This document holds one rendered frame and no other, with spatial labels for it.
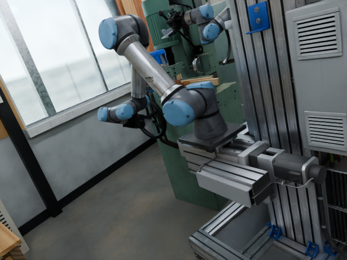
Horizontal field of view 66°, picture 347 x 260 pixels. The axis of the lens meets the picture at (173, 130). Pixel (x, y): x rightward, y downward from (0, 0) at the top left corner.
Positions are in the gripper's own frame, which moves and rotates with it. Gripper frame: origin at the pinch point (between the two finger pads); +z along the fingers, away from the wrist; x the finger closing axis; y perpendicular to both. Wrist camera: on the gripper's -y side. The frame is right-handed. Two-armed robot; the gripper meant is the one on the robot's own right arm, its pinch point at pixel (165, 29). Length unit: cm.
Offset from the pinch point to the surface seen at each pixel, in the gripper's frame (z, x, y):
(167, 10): 3.8, -14.6, 0.8
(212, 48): 1, -18, -47
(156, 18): 7.9, -7.5, 3.9
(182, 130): 4, 50, -43
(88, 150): 145, 72, -59
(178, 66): 8.7, 9.1, -26.7
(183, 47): 5.4, -3.7, -23.0
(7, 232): 45, 138, 24
